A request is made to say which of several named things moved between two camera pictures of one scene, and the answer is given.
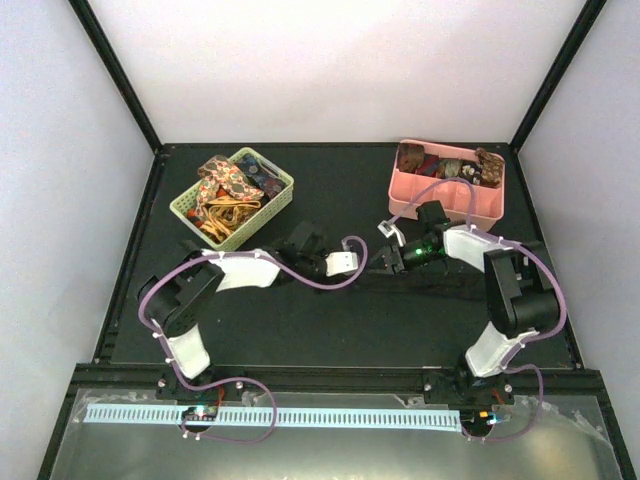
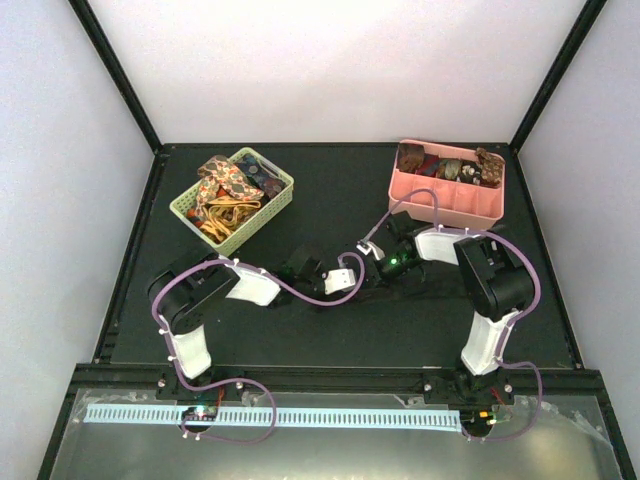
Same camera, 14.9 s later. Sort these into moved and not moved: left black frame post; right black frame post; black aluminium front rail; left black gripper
Moved: left black gripper
Not moved: right black frame post; black aluminium front rail; left black frame post
